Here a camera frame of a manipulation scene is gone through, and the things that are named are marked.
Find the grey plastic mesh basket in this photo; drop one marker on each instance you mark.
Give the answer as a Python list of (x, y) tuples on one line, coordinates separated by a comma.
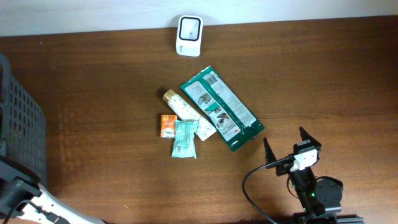
[(23, 125)]

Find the orange tissue packet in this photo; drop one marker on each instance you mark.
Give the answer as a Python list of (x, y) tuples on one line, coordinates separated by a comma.
[(167, 126)]

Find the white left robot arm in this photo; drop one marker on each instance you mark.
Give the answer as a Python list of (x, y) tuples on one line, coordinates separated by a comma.
[(24, 197)]

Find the teal wipes packet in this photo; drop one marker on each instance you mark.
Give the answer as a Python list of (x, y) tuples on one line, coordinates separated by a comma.
[(184, 146)]

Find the white tube with cork cap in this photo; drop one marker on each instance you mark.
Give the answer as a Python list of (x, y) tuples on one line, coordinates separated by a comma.
[(187, 113)]

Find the white barcode scanner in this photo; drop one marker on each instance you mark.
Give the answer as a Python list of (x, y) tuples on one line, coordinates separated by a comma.
[(189, 35)]

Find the green wipes packet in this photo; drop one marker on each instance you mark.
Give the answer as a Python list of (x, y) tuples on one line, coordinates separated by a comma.
[(233, 120)]

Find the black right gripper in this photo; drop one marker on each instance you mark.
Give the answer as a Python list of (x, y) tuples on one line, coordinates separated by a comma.
[(270, 154)]

